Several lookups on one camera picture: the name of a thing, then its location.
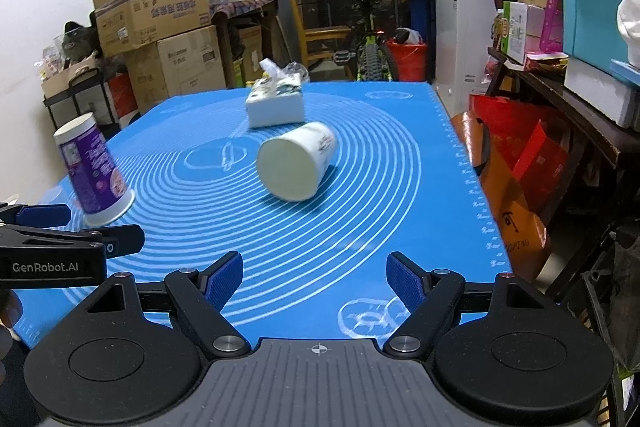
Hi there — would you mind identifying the white tissue pack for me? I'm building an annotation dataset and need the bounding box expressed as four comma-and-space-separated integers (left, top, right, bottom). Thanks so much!
245, 58, 309, 129

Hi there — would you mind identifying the lower cardboard box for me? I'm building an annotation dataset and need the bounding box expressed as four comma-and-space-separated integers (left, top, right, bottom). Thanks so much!
124, 26, 227, 115

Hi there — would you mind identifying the white chest freezer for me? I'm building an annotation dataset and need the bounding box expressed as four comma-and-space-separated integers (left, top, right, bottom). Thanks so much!
433, 0, 496, 116

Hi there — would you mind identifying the green white carton box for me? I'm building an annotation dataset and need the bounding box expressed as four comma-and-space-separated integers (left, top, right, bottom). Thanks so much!
501, 1, 528, 64

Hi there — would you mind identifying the large open cardboard box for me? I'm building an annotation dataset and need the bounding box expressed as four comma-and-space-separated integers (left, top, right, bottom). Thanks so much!
92, 0, 210, 56

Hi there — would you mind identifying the red plastic bucket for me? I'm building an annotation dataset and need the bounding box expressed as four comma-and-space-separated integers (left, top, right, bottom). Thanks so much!
386, 39, 427, 82

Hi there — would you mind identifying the white paper cup lying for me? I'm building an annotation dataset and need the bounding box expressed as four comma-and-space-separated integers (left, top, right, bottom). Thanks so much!
256, 121, 337, 202

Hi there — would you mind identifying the purple white paper cup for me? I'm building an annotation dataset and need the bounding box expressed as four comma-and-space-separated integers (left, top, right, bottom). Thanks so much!
53, 113, 134, 228

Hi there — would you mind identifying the black metal rack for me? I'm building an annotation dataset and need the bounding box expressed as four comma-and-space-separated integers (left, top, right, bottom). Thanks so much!
42, 68, 120, 138

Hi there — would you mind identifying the person's hand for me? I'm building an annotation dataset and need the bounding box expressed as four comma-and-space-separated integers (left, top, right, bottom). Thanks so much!
0, 291, 23, 383

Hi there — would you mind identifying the teal plastic storage bin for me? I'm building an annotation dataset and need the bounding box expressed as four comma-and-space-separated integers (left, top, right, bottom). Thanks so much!
553, 0, 640, 76

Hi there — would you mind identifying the black bicycle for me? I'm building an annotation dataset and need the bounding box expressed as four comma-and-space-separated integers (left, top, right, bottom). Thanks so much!
300, 0, 399, 81

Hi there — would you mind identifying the dark wooden side shelf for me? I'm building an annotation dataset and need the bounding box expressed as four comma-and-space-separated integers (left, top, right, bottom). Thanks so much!
486, 48, 639, 225

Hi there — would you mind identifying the white styrofoam box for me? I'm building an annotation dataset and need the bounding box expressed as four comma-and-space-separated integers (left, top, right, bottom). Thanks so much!
564, 56, 639, 131

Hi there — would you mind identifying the blue silicone baking mat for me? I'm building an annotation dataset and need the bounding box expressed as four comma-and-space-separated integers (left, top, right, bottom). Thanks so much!
10, 81, 514, 349

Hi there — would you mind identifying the red gift bag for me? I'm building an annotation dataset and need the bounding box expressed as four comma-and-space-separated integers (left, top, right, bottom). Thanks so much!
469, 94, 572, 213

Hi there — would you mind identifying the orange paper bag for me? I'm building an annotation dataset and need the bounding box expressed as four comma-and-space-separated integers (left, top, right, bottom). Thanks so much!
451, 112, 551, 282

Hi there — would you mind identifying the yellow wooden chair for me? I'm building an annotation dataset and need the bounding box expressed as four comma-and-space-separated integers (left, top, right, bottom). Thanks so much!
282, 0, 357, 82

